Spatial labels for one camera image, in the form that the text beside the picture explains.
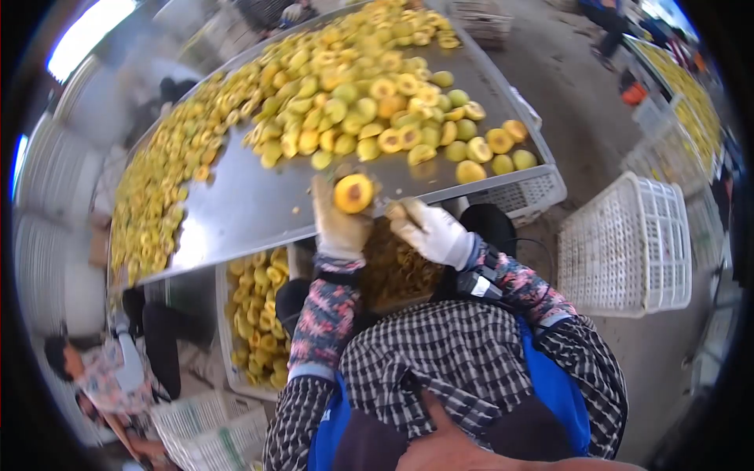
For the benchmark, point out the white crate of cut peaches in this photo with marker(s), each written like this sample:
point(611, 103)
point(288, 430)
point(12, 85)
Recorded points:
point(259, 318)

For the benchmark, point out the tall white plastic crate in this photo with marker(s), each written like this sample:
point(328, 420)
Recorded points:
point(624, 247)

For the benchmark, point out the long steel table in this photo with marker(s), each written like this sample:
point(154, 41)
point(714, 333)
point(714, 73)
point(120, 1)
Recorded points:
point(253, 206)

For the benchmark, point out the person's right hand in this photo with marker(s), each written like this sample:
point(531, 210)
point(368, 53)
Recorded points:
point(436, 235)

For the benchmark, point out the pile of halved yellow peaches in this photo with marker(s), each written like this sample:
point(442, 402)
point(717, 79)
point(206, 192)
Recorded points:
point(353, 100)

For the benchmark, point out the heap of pitted peach pieces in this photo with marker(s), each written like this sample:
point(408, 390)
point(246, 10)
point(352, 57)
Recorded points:
point(159, 176)

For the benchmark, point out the low white plastic crate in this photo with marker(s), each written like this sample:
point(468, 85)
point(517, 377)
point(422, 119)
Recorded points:
point(521, 197)

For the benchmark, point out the person's right fingers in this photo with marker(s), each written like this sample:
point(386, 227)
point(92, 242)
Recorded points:
point(406, 216)

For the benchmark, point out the black wrist band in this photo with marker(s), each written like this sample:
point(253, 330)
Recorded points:
point(480, 276)
point(339, 274)

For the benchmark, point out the pile of brown peach pits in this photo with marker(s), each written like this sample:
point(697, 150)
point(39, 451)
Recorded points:
point(394, 268)

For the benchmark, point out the steel table with peaches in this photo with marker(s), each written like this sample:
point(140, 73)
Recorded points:
point(683, 94)

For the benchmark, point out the small pitting tool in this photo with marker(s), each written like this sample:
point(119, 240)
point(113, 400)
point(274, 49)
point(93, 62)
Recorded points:
point(387, 207)

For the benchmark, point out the yellow peach half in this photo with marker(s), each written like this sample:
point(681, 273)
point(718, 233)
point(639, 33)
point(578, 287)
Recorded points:
point(353, 193)

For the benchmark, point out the stack of white crates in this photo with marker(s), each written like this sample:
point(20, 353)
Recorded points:
point(206, 430)

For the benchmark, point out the person's body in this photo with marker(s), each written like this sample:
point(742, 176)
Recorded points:
point(447, 353)

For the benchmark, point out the person's left fingers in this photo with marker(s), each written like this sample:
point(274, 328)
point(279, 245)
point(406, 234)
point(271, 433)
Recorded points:
point(321, 197)

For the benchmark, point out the person's left hand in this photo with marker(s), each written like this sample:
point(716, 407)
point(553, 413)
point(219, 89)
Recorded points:
point(340, 232)

